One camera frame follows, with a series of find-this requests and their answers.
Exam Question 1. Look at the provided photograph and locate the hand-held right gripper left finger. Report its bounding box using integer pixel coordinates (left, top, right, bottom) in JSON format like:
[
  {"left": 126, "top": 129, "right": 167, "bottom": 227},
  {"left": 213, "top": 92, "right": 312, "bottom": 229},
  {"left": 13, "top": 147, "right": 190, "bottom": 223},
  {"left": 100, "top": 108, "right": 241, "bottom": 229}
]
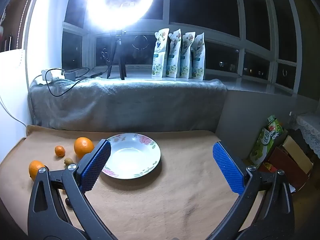
[{"left": 28, "top": 139, "right": 118, "bottom": 240}]

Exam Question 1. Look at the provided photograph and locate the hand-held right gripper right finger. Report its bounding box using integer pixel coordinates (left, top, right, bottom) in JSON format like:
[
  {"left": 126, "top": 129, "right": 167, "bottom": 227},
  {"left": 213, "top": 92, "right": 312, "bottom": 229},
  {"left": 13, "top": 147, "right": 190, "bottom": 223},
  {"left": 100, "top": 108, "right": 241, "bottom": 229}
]
[{"left": 207, "top": 141, "right": 295, "bottom": 240}]

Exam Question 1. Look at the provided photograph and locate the large orange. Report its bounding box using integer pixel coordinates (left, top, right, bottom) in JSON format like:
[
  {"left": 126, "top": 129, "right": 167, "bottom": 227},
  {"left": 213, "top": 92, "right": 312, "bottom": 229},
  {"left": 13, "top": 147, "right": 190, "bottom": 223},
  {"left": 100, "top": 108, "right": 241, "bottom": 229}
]
[
  {"left": 29, "top": 160, "right": 46, "bottom": 181},
  {"left": 74, "top": 137, "right": 95, "bottom": 159}
]

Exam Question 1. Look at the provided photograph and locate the floral white plate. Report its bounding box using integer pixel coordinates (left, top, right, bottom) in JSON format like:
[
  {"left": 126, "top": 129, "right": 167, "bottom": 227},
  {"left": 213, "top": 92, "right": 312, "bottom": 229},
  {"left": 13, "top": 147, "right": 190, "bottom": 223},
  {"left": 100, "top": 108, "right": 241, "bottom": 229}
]
[{"left": 101, "top": 133, "right": 162, "bottom": 180}]

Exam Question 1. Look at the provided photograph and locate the dark brown cardboard box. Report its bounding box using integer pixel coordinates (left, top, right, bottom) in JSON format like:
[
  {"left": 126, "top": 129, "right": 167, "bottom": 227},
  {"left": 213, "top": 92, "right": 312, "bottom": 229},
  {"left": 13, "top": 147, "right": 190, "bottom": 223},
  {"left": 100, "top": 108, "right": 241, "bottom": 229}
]
[{"left": 269, "top": 146, "right": 309, "bottom": 190}]

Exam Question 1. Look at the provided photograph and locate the small green snack bag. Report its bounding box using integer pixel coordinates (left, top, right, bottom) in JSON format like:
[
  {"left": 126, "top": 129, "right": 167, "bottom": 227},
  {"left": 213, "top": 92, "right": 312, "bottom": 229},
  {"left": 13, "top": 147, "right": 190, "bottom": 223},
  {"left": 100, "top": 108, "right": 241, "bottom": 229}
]
[{"left": 266, "top": 115, "right": 284, "bottom": 140}]

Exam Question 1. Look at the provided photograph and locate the grey fleece blanket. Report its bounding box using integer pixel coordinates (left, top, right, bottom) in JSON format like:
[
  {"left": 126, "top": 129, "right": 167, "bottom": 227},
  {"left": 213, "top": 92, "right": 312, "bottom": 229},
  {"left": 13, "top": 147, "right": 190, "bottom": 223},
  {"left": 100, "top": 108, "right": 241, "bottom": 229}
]
[{"left": 29, "top": 76, "right": 227, "bottom": 133}]

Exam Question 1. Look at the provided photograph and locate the tan cardboard box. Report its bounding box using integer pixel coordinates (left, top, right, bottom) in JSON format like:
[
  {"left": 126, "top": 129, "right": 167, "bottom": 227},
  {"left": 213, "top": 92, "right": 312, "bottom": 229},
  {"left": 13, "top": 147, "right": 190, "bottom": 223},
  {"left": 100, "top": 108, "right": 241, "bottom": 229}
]
[{"left": 282, "top": 135, "right": 313, "bottom": 173}]

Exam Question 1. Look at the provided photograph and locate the white lace cloth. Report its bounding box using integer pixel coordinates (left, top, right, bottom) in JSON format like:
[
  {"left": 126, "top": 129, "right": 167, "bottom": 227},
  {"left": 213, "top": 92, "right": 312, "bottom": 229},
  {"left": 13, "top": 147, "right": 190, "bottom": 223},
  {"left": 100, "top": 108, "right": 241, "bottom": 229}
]
[{"left": 290, "top": 114, "right": 320, "bottom": 159}]

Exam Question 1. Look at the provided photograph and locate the white power strip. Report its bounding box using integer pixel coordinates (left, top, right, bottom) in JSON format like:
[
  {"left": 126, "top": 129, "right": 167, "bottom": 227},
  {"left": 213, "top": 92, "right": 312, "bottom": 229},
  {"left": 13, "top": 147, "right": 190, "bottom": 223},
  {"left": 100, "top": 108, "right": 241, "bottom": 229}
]
[{"left": 41, "top": 68, "right": 66, "bottom": 82}]

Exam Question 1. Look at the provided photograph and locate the black cable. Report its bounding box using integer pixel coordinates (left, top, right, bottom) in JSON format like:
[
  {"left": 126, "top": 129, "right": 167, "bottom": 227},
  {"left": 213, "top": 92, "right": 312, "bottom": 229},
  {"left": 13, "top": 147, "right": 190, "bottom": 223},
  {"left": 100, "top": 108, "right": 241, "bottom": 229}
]
[{"left": 46, "top": 67, "right": 103, "bottom": 97}]

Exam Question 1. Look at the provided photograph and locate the white cable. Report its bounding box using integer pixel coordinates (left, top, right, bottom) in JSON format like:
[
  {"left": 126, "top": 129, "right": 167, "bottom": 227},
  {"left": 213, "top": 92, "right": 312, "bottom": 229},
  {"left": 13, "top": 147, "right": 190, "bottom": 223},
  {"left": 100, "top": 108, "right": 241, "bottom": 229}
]
[{"left": 0, "top": 74, "right": 43, "bottom": 128}]

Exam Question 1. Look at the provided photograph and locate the ring light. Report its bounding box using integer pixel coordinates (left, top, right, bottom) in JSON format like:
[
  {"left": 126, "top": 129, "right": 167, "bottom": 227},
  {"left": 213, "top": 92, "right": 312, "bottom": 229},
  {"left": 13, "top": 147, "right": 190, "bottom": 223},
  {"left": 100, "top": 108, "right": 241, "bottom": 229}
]
[{"left": 85, "top": 0, "right": 156, "bottom": 33}]

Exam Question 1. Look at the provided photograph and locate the white window frame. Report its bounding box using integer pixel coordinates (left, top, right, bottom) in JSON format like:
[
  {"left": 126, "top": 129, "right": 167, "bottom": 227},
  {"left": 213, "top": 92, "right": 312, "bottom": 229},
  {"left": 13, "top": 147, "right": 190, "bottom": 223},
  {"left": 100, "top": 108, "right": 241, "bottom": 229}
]
[{"left": 61, "top": 0, "right": 300, "bottom": 95}]

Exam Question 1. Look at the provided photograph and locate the beaded blind cord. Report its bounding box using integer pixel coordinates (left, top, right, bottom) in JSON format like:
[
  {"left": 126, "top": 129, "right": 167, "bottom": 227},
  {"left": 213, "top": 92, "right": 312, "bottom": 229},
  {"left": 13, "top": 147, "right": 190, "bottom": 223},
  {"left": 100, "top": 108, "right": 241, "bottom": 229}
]
[{"left": 15, "top": 0, "right": 38, "bottom": 50}]

